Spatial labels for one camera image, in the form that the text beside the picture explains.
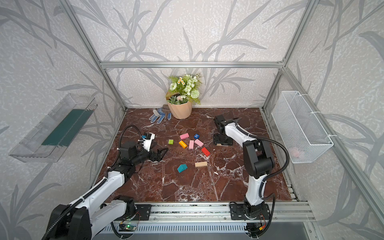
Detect red rectangular block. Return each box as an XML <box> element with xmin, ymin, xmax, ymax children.
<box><xmin>202</xmin><ymin>148</ymin><xmax>211</xmax><ymax>157</ymax></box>

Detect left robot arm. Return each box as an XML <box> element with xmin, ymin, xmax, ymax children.
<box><xmin>42</xmin><ymin>140</ymin><xmax>169</xmax><ymax>240</ymax></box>

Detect pink block right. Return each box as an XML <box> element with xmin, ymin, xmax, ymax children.
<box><xmin>195</xmin><ymin>139</ymin><xmax>204</xmax><ymax>147</ymax></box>

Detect orange rectangular block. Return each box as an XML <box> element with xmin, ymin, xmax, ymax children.
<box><xmin>179</xmin><ymin>140</ymin><xmax>188</xmax><ymax>149</ymax></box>

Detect teal wedge block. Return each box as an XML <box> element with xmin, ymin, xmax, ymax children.
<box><xmin>177</xmin><ymin>164</ymin><xmax>188</xmax><ymax>173</ymax></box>

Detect pink block far left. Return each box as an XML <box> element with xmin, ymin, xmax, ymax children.
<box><xmin>180</xmin><ymin>133</ymin><xmax>190</xmax><ymax>140</ymax></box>

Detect blue dotted work glove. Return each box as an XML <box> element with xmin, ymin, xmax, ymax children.
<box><xmin>149</xmin><ymin>108</ymin><xmax>172</xmax><ymax>124</ymax></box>

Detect beige flower pot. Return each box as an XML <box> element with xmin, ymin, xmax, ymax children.
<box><xmin>168</xmin><ymin>102</ymin><xmax>193</xmax><ymax>120</ymax></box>

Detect green artificial plant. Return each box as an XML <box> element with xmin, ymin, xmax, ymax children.
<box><xmin>166</xmin><ymin>74</ymin><xmax>202</xmax><ymax>105</ymax></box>

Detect left green circuit board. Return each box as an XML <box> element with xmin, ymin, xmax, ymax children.
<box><xmin>119</xmin><ymin>223</ymin><xmax>137</xmax><ymax>232</ymax></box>

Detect pink object in basket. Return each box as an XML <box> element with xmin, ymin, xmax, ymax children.
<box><xmin>289</xmin><ymin>147</ymin><xmax>303</xmax><ymax>159</ymax></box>

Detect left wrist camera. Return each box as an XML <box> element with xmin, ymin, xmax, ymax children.
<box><xmin>141</xmin><ymin>133</ymin><xmax>155</xmax><ymax>152</ymax></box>

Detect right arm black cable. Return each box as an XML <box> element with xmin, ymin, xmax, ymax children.
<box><xmin>230</xmin><ymin>117</ymin><xmax>291</xmax><ymax>238</ymax></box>

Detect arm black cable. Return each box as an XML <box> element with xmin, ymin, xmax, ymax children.
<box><xmin>41</xmin><ymin>124</ymin><xmax>143</xmax><ymax>240</ymax></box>
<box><xmin>230</xmin><ymin>117</ymin><xmax>291</xmax><ymax>238</ymax></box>

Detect white wire basket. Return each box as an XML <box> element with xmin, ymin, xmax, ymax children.
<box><xmin>272</xmin><ymin>91</ymin><xmax>334</xmax><ymax>164</ymax></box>

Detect clear plastic wall shelf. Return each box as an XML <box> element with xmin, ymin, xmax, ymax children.
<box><xmin>9</xmin><ymin>94</ymin><xmax>98</xmax><ymax>163</ymax></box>

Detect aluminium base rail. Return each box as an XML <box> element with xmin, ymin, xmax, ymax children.
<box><xmin>61</xmin><ymin>201</ymin><xmax>316</xmax><ymax>235</ymax></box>

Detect right base connector wires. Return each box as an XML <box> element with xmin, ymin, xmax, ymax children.
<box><xmin>244</xmin><ymin>213</ymin><xmax>268</xmax><ymax>238</ymax></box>

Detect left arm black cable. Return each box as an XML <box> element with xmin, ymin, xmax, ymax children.
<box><xmin>41</xmin><ymin>124</ymin><xmax>143</xmax><ymax>240</ymax></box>

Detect aluminium cage frame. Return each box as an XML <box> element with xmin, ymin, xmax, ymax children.
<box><xmin>59</xmin><ymin>1</ymin><xmax>384</xmax><ymax>224</ymax></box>

